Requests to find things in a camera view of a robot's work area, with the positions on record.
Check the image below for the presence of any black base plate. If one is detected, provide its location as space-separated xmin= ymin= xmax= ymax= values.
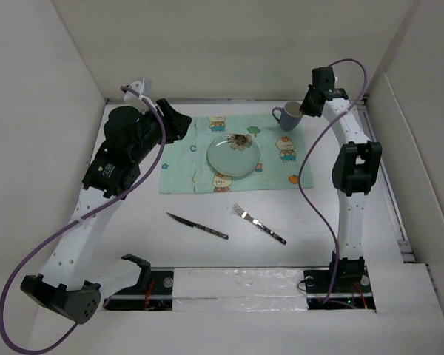
xmin=102 ymin=268 xmax=174 ymax=311
xmin=297 ymin=266 xmax=376 ymax=311

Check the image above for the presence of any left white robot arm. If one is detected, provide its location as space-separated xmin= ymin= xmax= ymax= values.
xmin=20 ymin=99 xmax=192 ymax=325

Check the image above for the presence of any silver fork black handle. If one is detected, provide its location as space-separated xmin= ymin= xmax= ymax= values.
xmin=232 ymin=204 xmax=286 ymax=245

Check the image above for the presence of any green floral plate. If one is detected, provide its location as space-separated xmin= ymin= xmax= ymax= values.
xmin=206 ymin=133 xmax=260 ymax=178

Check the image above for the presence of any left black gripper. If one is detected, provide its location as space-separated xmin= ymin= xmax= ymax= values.
xmin=131 ymin=99 xmax=190 ymax=163

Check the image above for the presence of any purple cable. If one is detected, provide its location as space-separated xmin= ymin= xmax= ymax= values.
xmin=0 ymin=85 xmax=167 ymax=353
xmin=297 ymin=58 xmax=369 ymax=305

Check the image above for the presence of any green cartoon print cloth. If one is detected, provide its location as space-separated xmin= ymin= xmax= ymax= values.
xmin=159 ymin=112 xmax=314 ymax=194

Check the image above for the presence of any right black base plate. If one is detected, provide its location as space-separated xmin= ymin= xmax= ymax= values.
xmin=297 ymin=266 xmax=376 ymax=311

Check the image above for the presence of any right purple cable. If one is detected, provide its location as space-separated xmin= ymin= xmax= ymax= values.
xmin=297 ymin=58 xmax=369 ymax=305

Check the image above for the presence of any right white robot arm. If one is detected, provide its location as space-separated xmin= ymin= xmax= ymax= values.
xmin=300 ymin=67 xmax=383 ymax=294

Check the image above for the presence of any black handled table knife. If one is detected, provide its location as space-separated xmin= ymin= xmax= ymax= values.
xmin=166 ymin=212 xmax=229 ymax=240

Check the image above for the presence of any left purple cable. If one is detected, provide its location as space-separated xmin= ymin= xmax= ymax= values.
xmin=0 ymin=85 xmax=167 ymax=353

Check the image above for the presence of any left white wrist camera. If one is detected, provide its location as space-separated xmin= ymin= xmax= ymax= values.
xmin=121 ymin=76 xmax=152 ymax=107

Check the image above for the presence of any purple ceramic mug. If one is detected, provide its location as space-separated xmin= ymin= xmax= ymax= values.
xmin=272 ymin=101 xmax=303 ymax=132

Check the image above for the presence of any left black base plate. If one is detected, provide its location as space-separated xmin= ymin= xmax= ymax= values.
xmin=102 ymin=268 xmax=174 ymax=311

